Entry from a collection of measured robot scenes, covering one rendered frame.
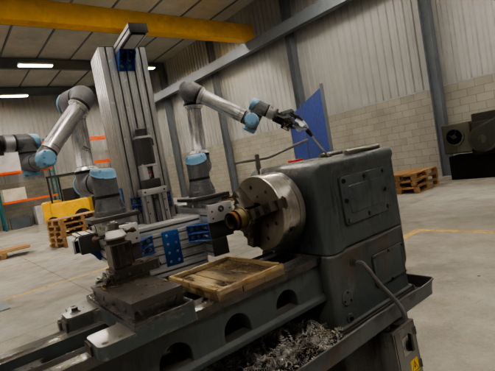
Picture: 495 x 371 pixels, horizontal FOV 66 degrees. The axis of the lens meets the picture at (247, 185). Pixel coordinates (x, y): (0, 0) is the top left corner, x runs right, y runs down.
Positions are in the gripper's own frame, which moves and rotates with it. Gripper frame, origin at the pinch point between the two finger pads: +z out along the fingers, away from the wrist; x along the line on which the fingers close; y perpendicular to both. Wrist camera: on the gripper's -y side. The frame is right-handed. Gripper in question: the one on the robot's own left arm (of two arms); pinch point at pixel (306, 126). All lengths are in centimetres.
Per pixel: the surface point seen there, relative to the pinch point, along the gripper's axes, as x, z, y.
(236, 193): 2, -20, 80
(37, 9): -406, -717, -694
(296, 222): 8, 7, 87
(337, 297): -10, 36, 98
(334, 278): -5, 31, 94
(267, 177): 15, -11, 77
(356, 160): 25, 22, 52
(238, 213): 5, -16, 93
